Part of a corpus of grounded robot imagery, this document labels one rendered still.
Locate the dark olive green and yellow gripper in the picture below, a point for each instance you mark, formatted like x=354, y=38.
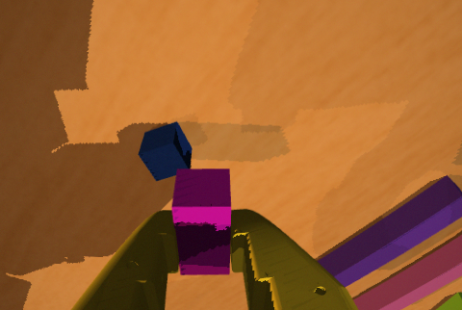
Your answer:
x=278, y=273

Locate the purple rod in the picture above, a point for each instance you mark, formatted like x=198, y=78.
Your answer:
x=417, y=220

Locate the pink rod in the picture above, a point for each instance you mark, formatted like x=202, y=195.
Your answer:
x=425, y=277

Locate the dark blue cube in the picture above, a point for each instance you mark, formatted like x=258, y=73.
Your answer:
x=164, y=150

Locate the magenta rod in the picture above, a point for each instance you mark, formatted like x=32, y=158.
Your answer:
x=201, y=209

